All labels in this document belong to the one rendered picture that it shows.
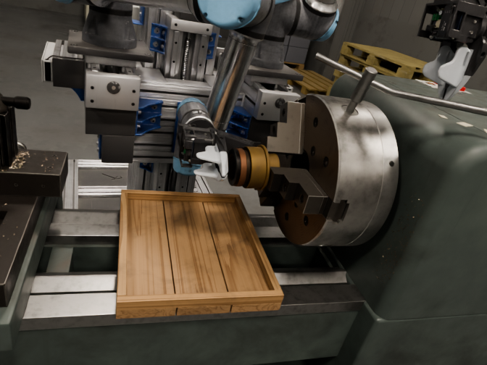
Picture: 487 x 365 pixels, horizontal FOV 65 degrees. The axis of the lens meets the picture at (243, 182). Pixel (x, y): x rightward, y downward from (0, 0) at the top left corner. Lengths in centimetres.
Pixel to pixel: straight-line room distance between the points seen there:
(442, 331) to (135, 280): 67
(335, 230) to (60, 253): 55
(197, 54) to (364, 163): 82
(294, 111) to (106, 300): 51
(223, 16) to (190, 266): 51
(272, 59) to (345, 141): 68
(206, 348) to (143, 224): 29
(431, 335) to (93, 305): 71
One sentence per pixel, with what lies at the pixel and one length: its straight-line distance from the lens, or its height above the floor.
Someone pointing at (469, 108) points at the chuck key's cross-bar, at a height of 130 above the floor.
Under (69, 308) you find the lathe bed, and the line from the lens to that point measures 74.
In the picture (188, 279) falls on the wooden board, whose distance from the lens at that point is 77.
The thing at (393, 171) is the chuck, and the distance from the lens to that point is 74.
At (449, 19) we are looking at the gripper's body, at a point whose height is 141.
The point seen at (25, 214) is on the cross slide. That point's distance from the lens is 78.
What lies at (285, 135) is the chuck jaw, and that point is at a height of 115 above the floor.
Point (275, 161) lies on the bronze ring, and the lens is 76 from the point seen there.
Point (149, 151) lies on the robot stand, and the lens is 131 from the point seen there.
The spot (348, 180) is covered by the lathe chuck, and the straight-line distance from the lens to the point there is 69.
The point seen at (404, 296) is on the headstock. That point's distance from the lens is 84.
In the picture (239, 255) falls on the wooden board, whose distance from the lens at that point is 85.
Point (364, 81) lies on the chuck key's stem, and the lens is 72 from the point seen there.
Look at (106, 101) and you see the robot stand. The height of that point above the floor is 105.
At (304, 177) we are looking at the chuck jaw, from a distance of 74.
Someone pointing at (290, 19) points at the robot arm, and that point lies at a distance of 133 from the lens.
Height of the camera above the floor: 141
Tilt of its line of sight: 28 degrees down
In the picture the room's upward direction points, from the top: 13 degrees clockwise
